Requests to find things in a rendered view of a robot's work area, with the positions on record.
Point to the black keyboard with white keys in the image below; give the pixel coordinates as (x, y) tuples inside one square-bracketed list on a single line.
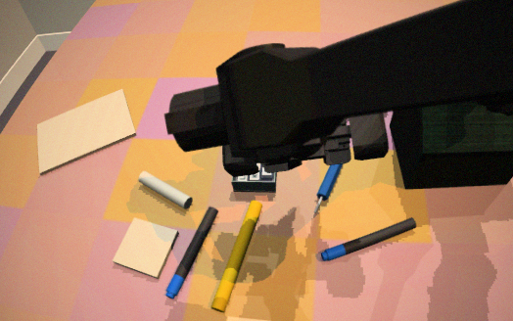
[(260, 182)]

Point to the cream cylinder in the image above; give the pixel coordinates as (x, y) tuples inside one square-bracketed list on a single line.
[(165, 190)]

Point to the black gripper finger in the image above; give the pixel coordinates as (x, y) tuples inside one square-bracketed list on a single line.
[(282, 166), (338, 157)]

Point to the cream flat rectangular slab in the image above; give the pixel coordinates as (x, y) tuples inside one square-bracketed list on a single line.
[(82, 131)]

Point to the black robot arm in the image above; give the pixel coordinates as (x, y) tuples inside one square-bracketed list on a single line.
[(269, 98)]

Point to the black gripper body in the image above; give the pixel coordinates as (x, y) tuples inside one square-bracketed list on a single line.
[(369, 140)]

